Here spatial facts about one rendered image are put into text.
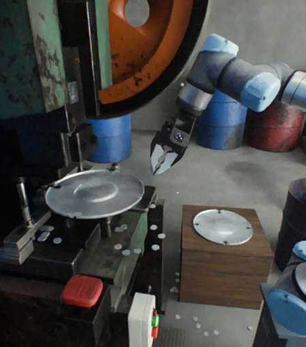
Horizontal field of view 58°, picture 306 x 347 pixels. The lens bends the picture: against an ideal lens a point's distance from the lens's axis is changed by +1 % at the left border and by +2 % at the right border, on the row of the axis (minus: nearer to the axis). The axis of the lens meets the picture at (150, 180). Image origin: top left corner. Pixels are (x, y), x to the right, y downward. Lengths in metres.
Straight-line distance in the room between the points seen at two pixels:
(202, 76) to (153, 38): 0.43
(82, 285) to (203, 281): 0.92
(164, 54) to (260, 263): 0.96
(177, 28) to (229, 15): 2.99
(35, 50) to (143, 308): 0.58
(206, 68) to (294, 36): 3.44
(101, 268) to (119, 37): 0.77
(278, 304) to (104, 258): 0.45
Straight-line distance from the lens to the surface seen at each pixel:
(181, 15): 1.01
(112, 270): 0.77
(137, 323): 0.70
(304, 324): 0.78
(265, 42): 4.02
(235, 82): 0.63
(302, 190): 1.86
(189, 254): 1.31
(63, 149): 0.74
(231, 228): 1.44
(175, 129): 0.64
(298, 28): 4.08
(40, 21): 0.60
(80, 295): 0.57
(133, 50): 1.08
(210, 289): 1.46
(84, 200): 0.80
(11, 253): 0.76
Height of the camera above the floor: 1.18
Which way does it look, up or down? 27 degrees down
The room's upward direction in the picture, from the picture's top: straight up
